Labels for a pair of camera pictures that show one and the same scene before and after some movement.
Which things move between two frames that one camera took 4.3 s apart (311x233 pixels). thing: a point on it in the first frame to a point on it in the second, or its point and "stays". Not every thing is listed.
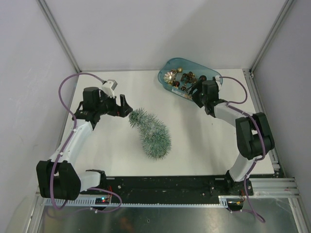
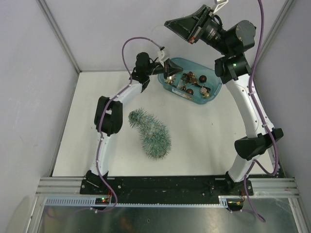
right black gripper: [199, 86] to [188, 27]
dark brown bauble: [202, 77] stays
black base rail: [169, 190] stays
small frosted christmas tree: [155, 136] stays
